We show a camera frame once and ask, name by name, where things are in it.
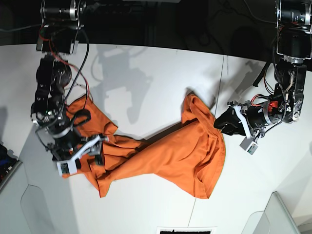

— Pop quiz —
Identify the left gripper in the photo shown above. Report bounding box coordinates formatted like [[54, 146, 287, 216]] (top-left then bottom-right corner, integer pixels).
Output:
[[214, 100, 285, 140]]

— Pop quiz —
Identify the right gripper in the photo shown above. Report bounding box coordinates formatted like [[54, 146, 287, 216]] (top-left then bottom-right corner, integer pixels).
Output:
[[47, 130, 109, 169]]

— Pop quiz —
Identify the orange t-shirt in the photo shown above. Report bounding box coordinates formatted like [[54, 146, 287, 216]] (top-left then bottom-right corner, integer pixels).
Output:
[[67, 94, 226, 199]]

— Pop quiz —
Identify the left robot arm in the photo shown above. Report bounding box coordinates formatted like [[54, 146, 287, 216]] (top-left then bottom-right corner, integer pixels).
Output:
[[214, 0, 312, 140]]

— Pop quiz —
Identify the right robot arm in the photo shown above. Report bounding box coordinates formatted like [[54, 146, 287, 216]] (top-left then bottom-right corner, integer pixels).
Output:
[[31, 0, 106, 175]]

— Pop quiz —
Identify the grey chair back right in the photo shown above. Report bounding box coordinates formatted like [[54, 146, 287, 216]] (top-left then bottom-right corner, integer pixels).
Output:
[[242, 192, 300, 234]]

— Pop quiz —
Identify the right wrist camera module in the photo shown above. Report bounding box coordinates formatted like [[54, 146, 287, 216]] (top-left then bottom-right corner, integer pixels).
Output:
[[56, 160, 78, 176]]

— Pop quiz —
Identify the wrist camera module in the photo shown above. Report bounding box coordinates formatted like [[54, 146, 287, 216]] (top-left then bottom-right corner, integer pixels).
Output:
[[240, 137, 258, 155], [56, 160, 78, 176]]

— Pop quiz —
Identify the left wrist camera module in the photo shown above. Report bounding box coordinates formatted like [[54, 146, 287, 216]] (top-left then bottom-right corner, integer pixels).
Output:
[[240, 137, 258, 155]]

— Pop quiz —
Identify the white table cable grommet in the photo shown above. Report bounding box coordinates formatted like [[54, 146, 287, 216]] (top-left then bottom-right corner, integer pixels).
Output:
[[156, 227, 217, 234]]

